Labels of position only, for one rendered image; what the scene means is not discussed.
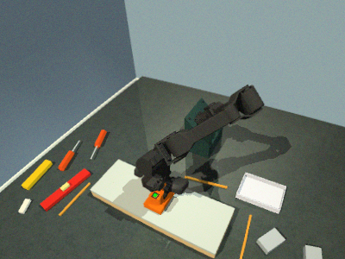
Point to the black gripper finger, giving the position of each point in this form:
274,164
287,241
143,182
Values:
166,191

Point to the white shallow rectangular tray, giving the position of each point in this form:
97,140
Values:
261,192

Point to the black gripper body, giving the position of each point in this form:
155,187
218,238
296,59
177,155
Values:
177,185

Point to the orange-handled screwdriver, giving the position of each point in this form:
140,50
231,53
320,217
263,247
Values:
99,140
68,157

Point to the small white block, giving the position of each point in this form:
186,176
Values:
24,206

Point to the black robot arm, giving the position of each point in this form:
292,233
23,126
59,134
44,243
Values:
215,116

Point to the yellow rectangular bar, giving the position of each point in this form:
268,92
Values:
37,174

